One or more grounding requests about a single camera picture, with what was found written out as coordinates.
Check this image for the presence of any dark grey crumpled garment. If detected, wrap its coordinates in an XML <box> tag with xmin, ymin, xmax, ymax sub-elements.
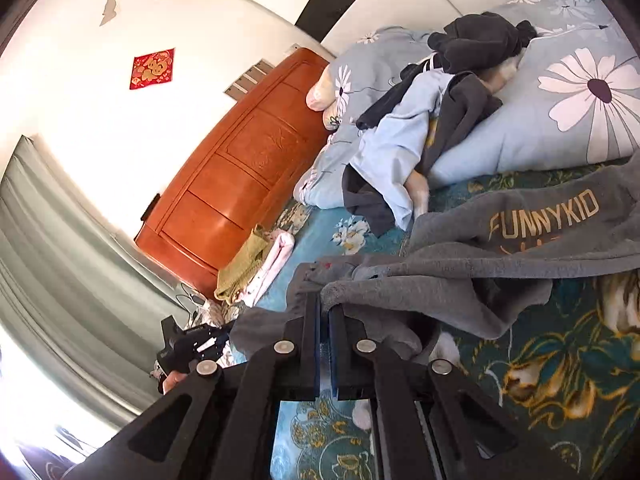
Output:
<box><xmin>427</xmin><ymin>14</ymin><xmax>539</xmax><ymax>75</ymax></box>

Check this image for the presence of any dark grey hooded garment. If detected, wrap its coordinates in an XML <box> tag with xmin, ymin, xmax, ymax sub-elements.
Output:
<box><xmin>424</xmin><ymin>72</ymin><xmax>503</xmax><ymax>172</ymax></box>

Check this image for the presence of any wall switch panel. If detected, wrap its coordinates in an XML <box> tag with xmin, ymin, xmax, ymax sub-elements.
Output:
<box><xmin>223</xmin><ymin>59</ymin><xmax>274</xmax><ymax>101</ymax></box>

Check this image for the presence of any light blue shirt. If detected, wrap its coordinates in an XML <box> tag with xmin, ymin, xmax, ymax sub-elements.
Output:
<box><xmin>349</xmin><ymin>69</ymin><xmax>453</xmax><ymax>231</ymax></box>

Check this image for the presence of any light blue floral duvet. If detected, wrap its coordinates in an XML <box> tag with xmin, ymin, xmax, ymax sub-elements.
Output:
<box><xmin>292</xmin><ymin>0</ymin><xmax>640</xmax><ymax>208</ymax></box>

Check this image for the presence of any person's left hand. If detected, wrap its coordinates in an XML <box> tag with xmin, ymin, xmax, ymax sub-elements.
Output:
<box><xmin>161</xmin><ymin>370</ymin><xmax>190</xmax><ymax>395</ymax></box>

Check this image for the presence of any olive knit sweater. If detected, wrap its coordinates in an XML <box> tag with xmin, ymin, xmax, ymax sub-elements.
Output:
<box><xmin>214</xmin><ymin>225</ymin><xmax>271</xmax><ymax>304</ymax></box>

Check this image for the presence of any black garment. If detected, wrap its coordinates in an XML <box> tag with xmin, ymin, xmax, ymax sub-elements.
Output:
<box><xmin>356</xmin><ymin>62</ymin><xmax>432</xmax><ymax>131</ymax></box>

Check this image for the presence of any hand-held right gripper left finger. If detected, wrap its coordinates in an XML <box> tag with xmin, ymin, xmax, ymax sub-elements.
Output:
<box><xmin>61</xmin><ymin>292</ymin><xmax>322</xmax><ymax>480</ymax></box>

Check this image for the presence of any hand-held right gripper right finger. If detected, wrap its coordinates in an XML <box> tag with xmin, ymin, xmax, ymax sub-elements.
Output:
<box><xmin>328</xmin><ymin>305</ymin><xmax>567</xmax><ymax>480</ymax></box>

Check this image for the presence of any pink folded garment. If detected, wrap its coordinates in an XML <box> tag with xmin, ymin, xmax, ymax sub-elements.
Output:
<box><xmin>240</xmin><ymin>230</ymin><xmax>296</xmax><ymax>307</ymax></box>

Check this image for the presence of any wooden headboard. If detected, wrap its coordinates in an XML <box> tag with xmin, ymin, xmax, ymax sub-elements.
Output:
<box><xmin>134</xmin><ymin>47</ymin><xmax>333</xmax><ymax>301</ymax></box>

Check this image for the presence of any grey printed sweatshirt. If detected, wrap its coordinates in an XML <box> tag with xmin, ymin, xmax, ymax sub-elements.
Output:
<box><xmin>230</xmin><ymin>152</ymin><xmax>640</xmax><ymax>366</ymax></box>

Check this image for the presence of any grey-green curtain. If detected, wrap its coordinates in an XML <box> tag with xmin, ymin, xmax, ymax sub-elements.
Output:
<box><xmin>0</xmin><ymin>135</ymin><xmax>191</xmax><ymax>431</ymax></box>

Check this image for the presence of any teal floral bed sheet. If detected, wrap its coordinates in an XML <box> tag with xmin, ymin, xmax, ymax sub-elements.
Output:
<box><xmin>190</xmin><ymin>160</ymin><xmax>640</xmax><ymax>480</ymax></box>

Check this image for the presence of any pink and yellow pillow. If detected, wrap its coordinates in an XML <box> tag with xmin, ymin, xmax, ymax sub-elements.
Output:
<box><xmin>306</xmin><ymin>62</ymin><xmax>337</xmax><ymax>112</ymax></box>

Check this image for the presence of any cream garment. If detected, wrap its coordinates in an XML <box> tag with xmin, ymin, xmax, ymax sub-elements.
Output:
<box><xmin>477</xmin><ymin>52</ymin><xmax>527</xmax><ymax>94</ymax></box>

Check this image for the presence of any red wall decoration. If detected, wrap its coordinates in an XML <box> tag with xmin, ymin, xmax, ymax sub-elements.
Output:
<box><xmin>129</xmin><ymin>48</ymin><xmax>176</xmax><ymax>91</ymax></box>

